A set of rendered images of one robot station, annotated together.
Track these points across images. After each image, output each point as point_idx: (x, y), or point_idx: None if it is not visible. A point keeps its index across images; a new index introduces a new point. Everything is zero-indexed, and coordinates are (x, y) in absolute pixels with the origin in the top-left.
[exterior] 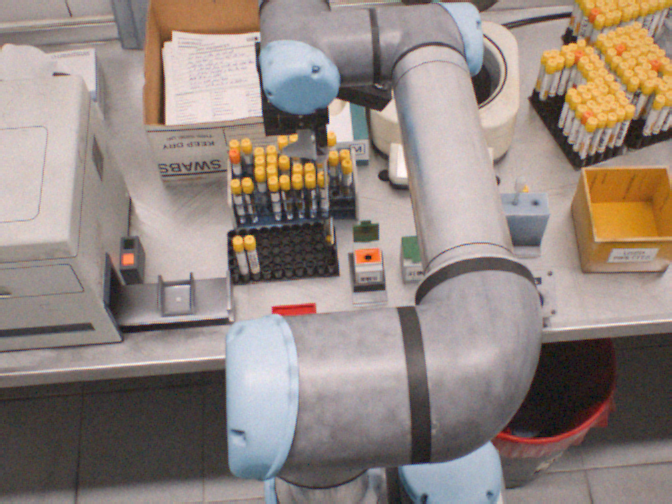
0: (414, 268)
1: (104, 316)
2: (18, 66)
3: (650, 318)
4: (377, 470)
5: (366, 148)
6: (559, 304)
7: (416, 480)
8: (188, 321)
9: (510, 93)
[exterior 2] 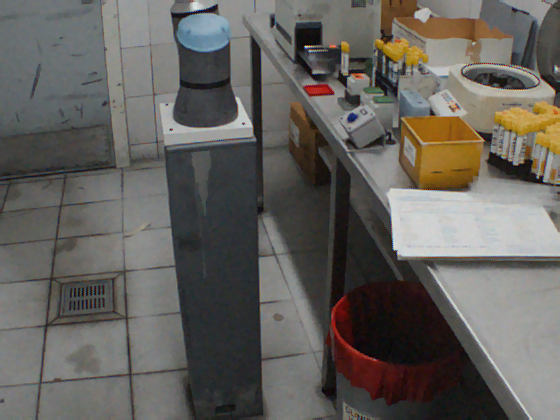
0: (362, 97)
1: (293, 34)
2: (422, 17)
3: (373, 184)
4: (197, 7)
5: (440, 86)
6: (369, 154)
7: (194, 15)
8: (311, 72)
9: (498, 92)
